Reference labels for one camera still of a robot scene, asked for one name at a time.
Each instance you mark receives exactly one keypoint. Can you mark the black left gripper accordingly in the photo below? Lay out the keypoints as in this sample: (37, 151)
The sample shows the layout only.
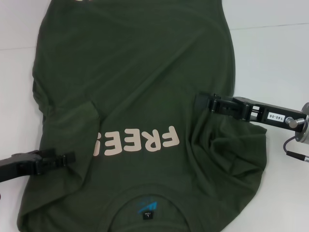
(19, 165)

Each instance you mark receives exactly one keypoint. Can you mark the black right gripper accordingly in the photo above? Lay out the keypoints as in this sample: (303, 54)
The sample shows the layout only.
(272, 114)

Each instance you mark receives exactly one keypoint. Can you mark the dark green FREE T-shirt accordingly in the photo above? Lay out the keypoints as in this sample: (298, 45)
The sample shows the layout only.
(135, 72)

